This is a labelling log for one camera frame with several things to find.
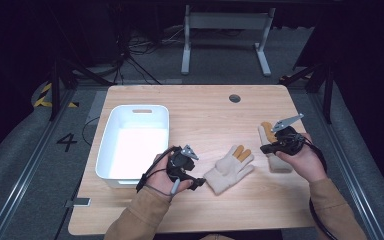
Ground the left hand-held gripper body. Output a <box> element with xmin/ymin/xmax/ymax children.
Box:
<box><xmin>166</xmin><ymin>144</ymin><xmax>200</xmax><ymax>183</ymax></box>

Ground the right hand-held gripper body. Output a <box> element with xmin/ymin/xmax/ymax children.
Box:
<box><xmin>270</xmin><ymin>112</ymin><xmax>307</xmax><ymax>157</ymax></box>

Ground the beige glove with orange fingers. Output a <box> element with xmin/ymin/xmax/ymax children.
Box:
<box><xmin>257</xmin><ymin>121</ymin><xmax>294</xmax><ymax>174</ymax></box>
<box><xmin>203</xmin><ymin>144</ymin><xmax>256</xmax><ymax>196</ymax></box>

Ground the white plastic bin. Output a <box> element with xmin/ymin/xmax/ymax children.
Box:
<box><xmin>94</xmin><ymin>104</ymin><xmax>171</xmax><ymax>190</ymax></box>

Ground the person's left hand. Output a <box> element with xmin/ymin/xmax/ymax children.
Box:
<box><xmin>145</xmin><ymin>151</ymin><xmax>194</xmax><ymax>203</ymax></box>

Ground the person's right hand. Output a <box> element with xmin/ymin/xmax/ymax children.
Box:
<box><xmin>275</xmin><ymin>132</ymin><xmax>328</xmax><ymax>184</ymax></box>

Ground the black metal stand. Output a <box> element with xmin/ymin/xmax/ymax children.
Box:
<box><xmin>279</xmin><ymin>59</ymin><xmax>335</xmax><ymax>125</ymax></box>
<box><xmin>48</xmin><ymin>56</ymin><xmax>114</xmax><ymax>122</ymax></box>

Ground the yellow black hazard tape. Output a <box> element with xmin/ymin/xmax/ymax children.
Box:
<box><xmin>33</xmin><ymin>81</ymin><xmax>80</xmax><ymax>109</ymax></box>

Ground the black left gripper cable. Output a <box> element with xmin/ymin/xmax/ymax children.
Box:
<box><xmin>135</xmin><ymin>145</ymin><xmax>181</xmax><ymax>197</ymax></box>

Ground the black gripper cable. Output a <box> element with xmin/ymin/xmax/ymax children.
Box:
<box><xmin>135</xmin><ymin>145</ymin><xmax>181</xmax><ymax>197</ymax></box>
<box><xmin>299</xmin><ymin>133</ymin><xmax>339</xmax><ymax>240</ymax></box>

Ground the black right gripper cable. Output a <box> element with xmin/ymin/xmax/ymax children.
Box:
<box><xmin>299</xmin><ymin>133</ymin><xmax>339</xmax><ymax>240</ymax></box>

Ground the thin black floor cable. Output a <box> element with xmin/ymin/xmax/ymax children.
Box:
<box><xmin>81</xmin><ymin>115</ymin><xmax>101</xmax><ymax>147</ymax></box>

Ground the grey metal bracket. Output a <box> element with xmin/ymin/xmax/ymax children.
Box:
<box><xmin>64</xmin><ymin>197</ymin><xmax>92</xmax><ymax>208</ymax></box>

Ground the white metal desk frame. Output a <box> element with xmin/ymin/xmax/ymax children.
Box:
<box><xmin>180</xmin><ymin>4</ymin><xmax>277</xmax><ymax>78</ymax></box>

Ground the bundle of floor cables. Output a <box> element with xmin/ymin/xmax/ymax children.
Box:
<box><xmin>113</xmin><ymin>26</ymin><xmax>188</xmax><ymax>86</ymax></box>

